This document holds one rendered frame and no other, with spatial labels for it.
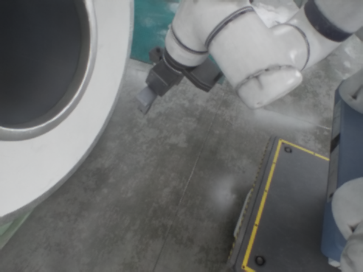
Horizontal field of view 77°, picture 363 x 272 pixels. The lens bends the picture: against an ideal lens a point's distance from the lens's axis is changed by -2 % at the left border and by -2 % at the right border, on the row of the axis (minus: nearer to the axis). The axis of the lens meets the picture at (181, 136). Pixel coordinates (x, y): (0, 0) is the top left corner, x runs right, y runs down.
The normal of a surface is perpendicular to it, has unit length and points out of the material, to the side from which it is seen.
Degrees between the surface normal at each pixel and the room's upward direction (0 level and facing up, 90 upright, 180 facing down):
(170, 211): 0
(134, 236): 0
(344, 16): 99
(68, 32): 74
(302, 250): 0
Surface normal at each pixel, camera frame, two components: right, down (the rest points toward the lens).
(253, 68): -0.33, 0.10
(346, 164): 0.09, -0.64
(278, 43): 0.34, -0.33
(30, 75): -0.05, -0.32
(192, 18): -0.78, 0.46
